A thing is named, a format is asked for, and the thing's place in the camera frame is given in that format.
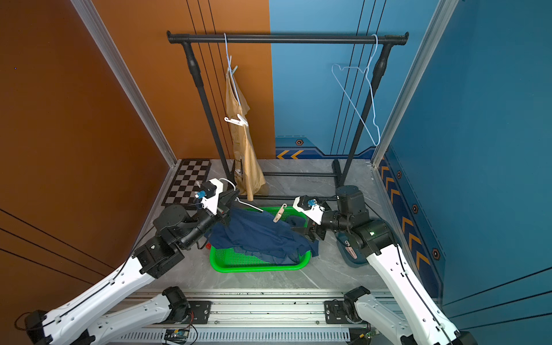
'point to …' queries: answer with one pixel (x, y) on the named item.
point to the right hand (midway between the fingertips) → (299, 213)
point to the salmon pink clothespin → (350, 249)
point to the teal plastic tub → (361, 259)
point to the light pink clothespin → (279, 213)
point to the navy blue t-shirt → (253, 233)
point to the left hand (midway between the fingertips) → (236, 187)
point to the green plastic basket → (227, 259)
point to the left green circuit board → (177, 336)
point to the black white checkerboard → (187, 182)
